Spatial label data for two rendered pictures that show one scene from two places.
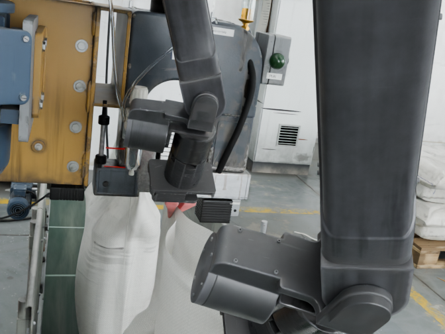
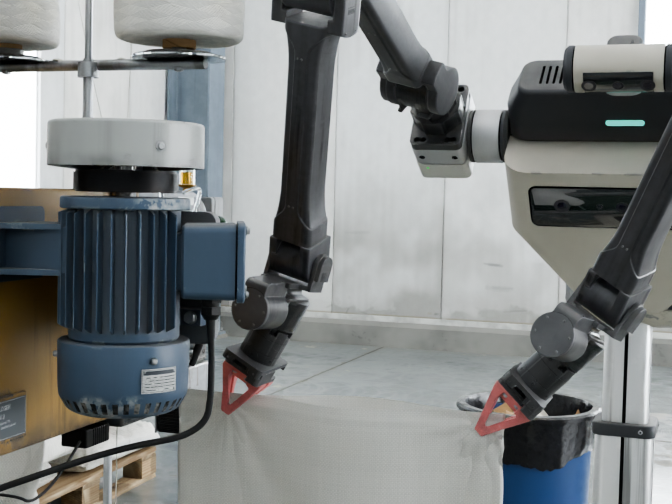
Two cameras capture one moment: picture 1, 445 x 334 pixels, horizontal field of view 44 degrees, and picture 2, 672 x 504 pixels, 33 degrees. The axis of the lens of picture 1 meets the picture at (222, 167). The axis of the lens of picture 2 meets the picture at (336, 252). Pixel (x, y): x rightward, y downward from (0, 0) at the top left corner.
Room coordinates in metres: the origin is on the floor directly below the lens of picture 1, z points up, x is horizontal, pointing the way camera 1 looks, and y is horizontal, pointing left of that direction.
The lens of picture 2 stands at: (-0.22, 1.29, 1.34)
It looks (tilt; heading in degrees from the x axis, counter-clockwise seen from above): 3 degrees down; 307
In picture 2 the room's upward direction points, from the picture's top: 1 degrees clockwise
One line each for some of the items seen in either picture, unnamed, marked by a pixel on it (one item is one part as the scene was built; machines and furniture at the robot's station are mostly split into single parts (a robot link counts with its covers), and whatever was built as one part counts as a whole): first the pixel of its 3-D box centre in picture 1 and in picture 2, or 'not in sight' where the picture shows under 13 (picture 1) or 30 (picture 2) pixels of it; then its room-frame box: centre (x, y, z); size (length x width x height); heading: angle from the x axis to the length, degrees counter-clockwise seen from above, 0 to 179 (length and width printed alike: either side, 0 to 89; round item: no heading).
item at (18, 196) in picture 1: (24, 197); not in sight; (2.49, 0.92, 0.35); 0.30 x 0.15 x 0.15; 18
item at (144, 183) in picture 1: (146, 158); not in sight; (0.99, 0.14, 1.07); 0.03 x 0.01 x 0.13; 108
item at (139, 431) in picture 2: not in sight; (87, 443); (3.62, -2.06, 0.20); 0.67 x 0.43 x 0.15; 108
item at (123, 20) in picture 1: (107, 52); not in sight; (1.04, 0.24, 1.26); 0.22 x 0.05 x 0.16; 18
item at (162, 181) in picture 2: not in sight; (126, 183); (0.75, 0.38, 1.35); 0.12 x 0.12 x 0.04
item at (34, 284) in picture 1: (36, 272); not in sight; (1.48, 0.50, 0.53); 1.05 x 0.02 x 0.41; 18
